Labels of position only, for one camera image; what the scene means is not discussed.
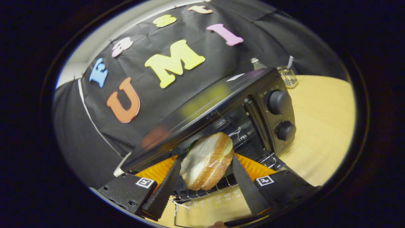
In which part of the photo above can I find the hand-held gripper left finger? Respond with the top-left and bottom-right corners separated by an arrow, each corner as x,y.
97,155 -> 181,221

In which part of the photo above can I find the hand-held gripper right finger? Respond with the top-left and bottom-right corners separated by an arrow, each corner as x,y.
232,153 -> 320,217

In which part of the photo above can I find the plastic-wrapped sandwich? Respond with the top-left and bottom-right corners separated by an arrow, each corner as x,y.
179,132 -> 234,191

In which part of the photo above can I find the black toaster oven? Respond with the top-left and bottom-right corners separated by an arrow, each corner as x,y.
120,67 -> 297,227

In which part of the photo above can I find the white pop-up toaster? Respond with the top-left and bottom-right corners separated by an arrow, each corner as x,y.
113,151 -> 133,177

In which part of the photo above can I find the green label drink bottle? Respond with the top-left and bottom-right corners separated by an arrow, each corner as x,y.
251,57 -> 268,71

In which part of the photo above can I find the clear wire mesh holder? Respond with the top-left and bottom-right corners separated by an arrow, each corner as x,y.
277,66 -> 298,89

